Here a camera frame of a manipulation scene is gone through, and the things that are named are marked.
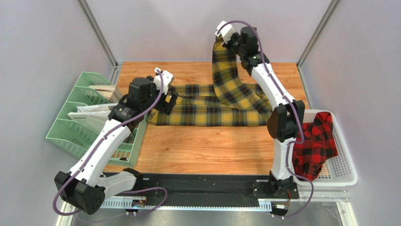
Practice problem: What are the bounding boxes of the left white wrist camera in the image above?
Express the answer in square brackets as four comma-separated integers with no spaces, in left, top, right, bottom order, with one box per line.
[153,67,174,94]

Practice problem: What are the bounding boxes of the green plastic file rack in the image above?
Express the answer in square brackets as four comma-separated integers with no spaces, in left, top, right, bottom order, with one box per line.
[46,72,147,168]

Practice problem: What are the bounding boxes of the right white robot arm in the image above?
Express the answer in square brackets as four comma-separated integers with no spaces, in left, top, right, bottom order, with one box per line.
[216,22,305,197]

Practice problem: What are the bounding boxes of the aluminium frame rail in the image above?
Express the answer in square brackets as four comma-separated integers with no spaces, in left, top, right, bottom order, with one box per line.
[56,176,358,226]

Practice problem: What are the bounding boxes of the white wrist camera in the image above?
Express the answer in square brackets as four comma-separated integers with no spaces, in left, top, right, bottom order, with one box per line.
[215,20,236,43]
[153,67,174,94]

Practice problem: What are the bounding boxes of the red plaid long sleeve shirt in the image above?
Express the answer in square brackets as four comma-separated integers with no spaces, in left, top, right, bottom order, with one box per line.
[292,112,338,181]

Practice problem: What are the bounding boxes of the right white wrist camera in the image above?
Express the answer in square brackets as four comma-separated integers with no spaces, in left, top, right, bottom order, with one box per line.
[215,20,236,43]

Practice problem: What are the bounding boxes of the book in file rack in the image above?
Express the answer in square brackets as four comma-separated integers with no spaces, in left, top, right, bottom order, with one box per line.
[89,85,123,103]

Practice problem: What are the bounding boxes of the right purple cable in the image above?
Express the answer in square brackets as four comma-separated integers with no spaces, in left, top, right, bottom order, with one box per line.
[216,20,314,219]

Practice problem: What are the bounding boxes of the purple cable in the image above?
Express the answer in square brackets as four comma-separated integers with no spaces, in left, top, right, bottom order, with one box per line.
[216,20,314,219]
[52,69,168,217]

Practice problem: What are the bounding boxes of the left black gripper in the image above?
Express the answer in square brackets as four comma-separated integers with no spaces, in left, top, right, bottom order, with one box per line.
[141,76,177,115]

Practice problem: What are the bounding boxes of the white plastic basket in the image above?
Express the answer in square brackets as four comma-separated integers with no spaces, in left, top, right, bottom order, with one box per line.
[289,109,358,187]

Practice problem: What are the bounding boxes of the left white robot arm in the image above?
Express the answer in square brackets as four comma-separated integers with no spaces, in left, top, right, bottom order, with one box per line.
[53,71,177,216]

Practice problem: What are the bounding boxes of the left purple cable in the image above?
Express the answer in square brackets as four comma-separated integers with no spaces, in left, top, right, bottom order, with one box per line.
[52,69,168,217]

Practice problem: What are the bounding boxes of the papers in file rack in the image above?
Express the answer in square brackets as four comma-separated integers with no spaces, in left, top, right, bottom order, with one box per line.
[67,103,117,134]

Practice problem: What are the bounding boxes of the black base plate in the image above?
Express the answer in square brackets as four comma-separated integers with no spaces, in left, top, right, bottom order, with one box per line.
[139,173,300,208]

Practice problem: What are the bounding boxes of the yellow plaid long sleeve shirt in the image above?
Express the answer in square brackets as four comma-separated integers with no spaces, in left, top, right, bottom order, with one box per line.
[147,38,273,127]

